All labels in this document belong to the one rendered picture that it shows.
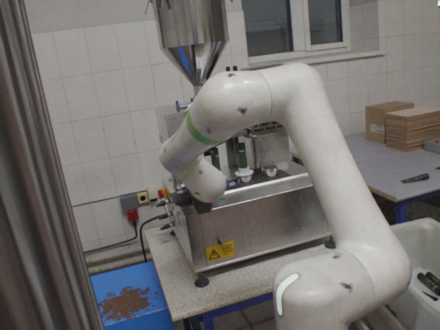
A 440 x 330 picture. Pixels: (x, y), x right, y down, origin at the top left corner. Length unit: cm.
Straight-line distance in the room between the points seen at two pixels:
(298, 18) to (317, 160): 300
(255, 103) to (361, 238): 32
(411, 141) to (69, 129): 235
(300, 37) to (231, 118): 301
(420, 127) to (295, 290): 236
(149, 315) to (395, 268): 111
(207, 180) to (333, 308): 60
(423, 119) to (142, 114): 195
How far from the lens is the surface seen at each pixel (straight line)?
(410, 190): 221
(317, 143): 80
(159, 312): 167
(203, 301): 139
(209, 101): 76
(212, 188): 115
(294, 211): 151
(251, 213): 144
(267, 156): 164
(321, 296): 67
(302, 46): 374
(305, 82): 84
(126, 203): 298
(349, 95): 355
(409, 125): 286
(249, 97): 76
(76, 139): 293
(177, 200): 148
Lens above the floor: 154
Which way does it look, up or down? 17 degrees down
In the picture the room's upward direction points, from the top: 7 degrees counter-clockwise
